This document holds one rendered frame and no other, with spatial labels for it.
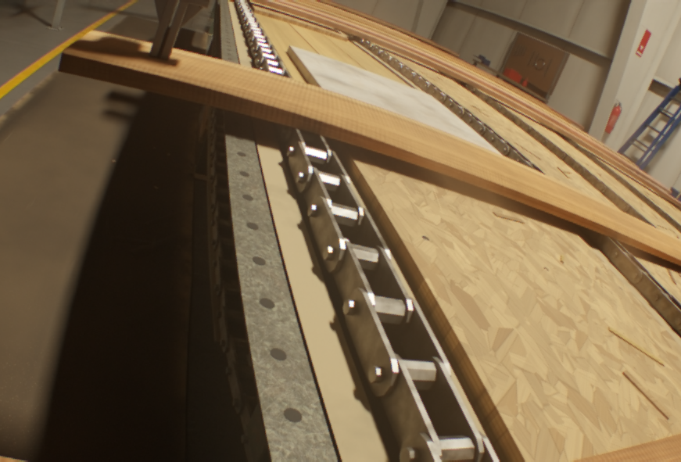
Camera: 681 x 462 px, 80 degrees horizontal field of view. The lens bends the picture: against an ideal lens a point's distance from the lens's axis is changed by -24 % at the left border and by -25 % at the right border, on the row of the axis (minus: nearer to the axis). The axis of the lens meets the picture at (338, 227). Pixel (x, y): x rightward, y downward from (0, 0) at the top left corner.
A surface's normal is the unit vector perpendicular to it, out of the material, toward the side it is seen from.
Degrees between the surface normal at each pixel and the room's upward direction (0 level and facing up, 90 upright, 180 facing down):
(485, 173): 30
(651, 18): 90
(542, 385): 0
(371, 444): 0
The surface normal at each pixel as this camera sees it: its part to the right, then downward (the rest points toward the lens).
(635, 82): 0.23, 0.52
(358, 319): -0.90, -0.22
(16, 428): 0.37, -0.83
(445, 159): 0.43, -0.45
